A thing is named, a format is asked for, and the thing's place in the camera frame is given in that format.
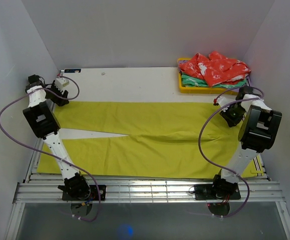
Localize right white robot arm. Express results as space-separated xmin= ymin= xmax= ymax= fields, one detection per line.
xmin=210 ymin=86 xmax=282 ymax=199

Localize red white patterned garment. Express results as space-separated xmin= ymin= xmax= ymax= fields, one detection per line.
xmin=178 ymin=51 xmax=251 ymax=87

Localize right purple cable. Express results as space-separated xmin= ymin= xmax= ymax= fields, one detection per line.
xmin=197 ymin=85 xmax=265 ymax=219

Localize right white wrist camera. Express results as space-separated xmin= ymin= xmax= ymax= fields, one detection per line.
xmin=213 ymin=96 xmax=233 ymax=112

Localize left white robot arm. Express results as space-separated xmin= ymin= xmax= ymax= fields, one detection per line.
xmin=23 ymin=74 xmax=91 ymax=200

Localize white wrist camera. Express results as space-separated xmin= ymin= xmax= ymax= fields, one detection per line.
xmin=54 ymin=77 xmax=69 ymax=92
xmin=213 ymin=96 xmax=233 ymax=112

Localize green folded garment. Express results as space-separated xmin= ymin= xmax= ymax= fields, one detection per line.
xmin=181 ymin=74 xmax=247 ymax=89

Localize yellow-green trousers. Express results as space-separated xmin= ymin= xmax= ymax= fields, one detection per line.
xmin=36 ymin=100 xmax=264 ymax=180

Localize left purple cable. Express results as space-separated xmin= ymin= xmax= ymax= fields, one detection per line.
xmin=0 ymin=76 xmax=102 ymax=223

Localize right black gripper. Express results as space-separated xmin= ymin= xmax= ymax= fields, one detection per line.
xmin=219 ymin=103 xmax=247 ymax=128

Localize blue label sticker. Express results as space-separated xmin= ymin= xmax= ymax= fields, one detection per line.
xmin=64 ymin=68 xmax=81 ymax=74

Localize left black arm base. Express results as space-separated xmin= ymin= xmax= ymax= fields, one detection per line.
xmin=61 ymin=184 xmax=107 ymax=202

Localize purple cable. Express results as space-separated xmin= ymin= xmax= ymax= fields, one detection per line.
xmin=0 ymin=76 xmax=102 ymax=223
xmin=197 ymin=85 xmax=265 ymax=219

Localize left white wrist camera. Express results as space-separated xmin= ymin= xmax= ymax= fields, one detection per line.
xmin=54 ymin=77 xmax=69 ymax=92

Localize purple striped garment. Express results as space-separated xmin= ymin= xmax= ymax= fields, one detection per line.
xmin=178 ymin=66 xmax=250 ymax=86

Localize yellow plastic tray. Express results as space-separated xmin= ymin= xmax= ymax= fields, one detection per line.
xmin=177 ymin=58 xmax=238 ymax=95

